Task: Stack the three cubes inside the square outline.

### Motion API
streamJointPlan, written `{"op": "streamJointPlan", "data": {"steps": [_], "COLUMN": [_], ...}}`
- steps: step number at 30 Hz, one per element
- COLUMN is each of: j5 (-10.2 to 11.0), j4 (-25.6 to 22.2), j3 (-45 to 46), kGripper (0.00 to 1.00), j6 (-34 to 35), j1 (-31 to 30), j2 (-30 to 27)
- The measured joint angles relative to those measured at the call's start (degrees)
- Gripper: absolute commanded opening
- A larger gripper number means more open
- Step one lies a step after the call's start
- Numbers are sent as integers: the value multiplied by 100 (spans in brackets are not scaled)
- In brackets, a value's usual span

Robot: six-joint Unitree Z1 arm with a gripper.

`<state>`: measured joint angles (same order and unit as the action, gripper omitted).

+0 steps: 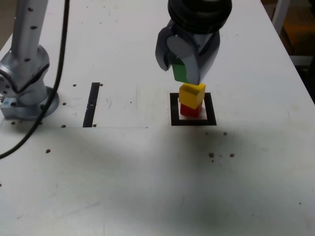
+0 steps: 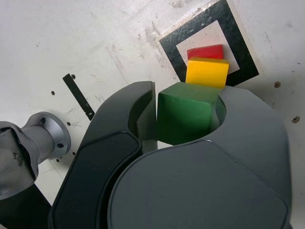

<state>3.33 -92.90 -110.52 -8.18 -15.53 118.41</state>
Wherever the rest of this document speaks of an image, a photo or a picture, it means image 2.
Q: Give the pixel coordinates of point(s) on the gripper narrow dark grey left jaw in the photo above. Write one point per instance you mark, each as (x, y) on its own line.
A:
(95, 167)

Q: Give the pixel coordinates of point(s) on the gripper broad grey right jaw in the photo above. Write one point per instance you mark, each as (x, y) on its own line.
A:
(202, 190)

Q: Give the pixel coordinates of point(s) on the green cube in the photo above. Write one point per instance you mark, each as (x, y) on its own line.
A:
(183, 114)

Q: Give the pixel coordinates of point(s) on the yellow cube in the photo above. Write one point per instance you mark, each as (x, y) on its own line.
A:
(206, 72)

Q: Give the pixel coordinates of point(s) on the red cube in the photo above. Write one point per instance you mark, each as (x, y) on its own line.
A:
(206, 52)

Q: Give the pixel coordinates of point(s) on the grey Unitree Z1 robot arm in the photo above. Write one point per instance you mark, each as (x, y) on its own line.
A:
(28, 148)

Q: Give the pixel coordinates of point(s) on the black tape square outline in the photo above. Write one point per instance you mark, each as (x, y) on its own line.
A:
(230, 31)

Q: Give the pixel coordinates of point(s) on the black tape strip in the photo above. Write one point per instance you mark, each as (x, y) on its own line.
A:
(78, 95)

